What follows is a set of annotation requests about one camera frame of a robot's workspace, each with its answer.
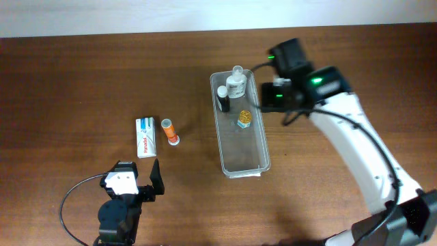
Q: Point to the dark bottle white cap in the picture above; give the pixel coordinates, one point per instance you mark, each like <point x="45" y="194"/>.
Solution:
<point x="223" y="99"/>

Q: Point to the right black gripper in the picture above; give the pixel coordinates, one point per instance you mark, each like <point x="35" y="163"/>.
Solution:
<point x="268" y="97"/>

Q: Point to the orange tablet tube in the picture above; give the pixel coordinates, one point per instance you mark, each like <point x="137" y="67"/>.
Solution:
<point x="170" y="132"/>

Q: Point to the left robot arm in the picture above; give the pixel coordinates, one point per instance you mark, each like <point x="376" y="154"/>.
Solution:
<point x="119" y="217"/>

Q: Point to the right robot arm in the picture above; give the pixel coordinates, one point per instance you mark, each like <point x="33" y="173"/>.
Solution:
<point x="402" y="213"/>

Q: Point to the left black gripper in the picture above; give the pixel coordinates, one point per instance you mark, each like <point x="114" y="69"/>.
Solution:
<point x="146" y="193"/>

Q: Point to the white Panadol box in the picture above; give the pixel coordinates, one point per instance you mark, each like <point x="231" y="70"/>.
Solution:
<point x="146" y="137"/>

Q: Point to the white plastic bottle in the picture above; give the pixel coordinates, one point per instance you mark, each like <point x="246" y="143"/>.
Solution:
<point x="236" y="83"/>

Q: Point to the clear plastic container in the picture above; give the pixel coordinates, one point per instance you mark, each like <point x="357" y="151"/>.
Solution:
<point x="243" y="151"/>

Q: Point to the small jar gold lid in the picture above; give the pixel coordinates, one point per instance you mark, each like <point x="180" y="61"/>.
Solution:
<point x="244" y="119"/>

